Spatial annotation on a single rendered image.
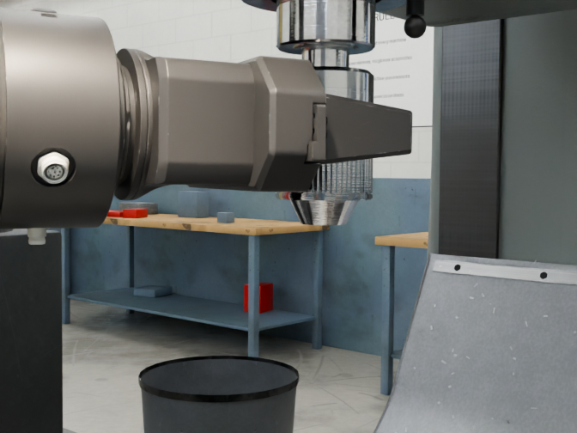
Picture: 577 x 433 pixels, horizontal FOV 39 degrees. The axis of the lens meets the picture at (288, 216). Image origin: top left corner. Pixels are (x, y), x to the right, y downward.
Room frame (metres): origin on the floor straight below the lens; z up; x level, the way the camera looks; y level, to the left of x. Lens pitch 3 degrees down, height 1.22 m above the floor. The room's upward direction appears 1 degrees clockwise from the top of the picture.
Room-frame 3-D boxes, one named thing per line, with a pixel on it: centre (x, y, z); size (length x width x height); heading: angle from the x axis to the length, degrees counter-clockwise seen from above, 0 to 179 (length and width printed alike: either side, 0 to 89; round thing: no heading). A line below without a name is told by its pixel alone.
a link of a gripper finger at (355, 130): (0.36, -0.03, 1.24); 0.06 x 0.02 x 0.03; 116
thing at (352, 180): (0.39, -0.02, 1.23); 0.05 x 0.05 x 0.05
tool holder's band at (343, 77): (0.39, -0.02, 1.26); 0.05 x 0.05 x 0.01
